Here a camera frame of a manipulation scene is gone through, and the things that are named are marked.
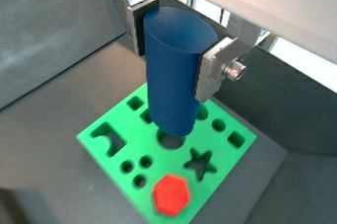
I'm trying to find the green shape sorter block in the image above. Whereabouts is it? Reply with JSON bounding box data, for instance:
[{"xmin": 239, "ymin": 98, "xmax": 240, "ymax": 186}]
[{"xmin": 78, "ymin": 86, "xmax": 258, "ymax": 224}]

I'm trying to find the blue oval cylinder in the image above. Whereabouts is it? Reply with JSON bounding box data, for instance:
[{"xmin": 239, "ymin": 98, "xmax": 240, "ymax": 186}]
[{"xmin": 144, "ymin": 7, "xmax": 218, "ymax": 136}]

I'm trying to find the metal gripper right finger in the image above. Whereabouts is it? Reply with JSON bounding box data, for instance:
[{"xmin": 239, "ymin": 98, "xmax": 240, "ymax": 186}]
[{"xmin": 195, "ymin": 14, "xmax": 263, "ymax": 103}]

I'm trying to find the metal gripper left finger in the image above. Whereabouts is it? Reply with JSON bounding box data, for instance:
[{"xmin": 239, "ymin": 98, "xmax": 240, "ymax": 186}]
[{"xmin": 122, "ymin": 0, "xmax": 160, "ymax": 56}]

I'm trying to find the red hexagon peg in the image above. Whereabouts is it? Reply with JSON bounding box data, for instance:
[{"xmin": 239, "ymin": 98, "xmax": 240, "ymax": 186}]
[{"xmin": 154, "ymin": 175, "xmax": 191, "ymax": 217}]

